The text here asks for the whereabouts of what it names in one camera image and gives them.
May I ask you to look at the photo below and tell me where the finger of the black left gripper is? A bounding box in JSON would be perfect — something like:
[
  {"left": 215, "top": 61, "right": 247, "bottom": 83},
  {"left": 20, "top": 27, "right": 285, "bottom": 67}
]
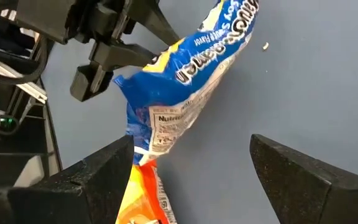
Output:
[
  {"left": 121, "top": 0, "right": 180, "bottom": 47},
  {"left": 70, "top": 40, "right": 158, "bottom": 102}
]

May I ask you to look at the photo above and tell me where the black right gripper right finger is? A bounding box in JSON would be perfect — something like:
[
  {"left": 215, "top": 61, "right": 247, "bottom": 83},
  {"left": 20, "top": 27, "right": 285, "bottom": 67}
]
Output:
[{"left": 249, "top": 134, "right": 358, "bottom": 224}]

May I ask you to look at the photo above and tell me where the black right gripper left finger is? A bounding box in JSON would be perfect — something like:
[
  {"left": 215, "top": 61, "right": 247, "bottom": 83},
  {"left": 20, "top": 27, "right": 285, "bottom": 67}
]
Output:
[{"left": 0, "top": 135, "right": 135, "bottom": 224}]

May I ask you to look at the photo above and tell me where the blue soy sauce ramen pack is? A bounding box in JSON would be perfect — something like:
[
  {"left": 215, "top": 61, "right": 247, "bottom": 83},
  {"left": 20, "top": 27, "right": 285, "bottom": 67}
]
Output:
[{"left": 113, "top": 0, "right": 260, "bottom": 166}]

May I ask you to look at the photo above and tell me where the orange chicken ramen pack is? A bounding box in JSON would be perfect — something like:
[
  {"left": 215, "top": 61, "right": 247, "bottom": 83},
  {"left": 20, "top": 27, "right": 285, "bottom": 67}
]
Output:
[{"left": 115, "top": 159, "right": 179, "bottom": 224}]

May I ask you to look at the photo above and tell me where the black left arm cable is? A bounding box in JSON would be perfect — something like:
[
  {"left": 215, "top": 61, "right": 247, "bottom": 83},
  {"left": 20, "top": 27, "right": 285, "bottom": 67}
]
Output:
[{"left": 0, "top": 36, "right": 49, "bottom": 85}]

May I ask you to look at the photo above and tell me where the black aluminium table frame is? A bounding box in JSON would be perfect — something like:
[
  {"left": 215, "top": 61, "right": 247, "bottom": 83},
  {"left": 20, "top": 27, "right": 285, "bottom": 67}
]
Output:
[{"left": 37, "top": 79, "right": 64, "bottom": 172}]

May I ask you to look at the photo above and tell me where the silver aluminium rail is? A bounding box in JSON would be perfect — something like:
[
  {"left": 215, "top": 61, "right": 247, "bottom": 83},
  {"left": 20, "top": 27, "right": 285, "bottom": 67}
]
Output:
[{"left": 0, "top": 58, "right": 48, "bottom": 105}]

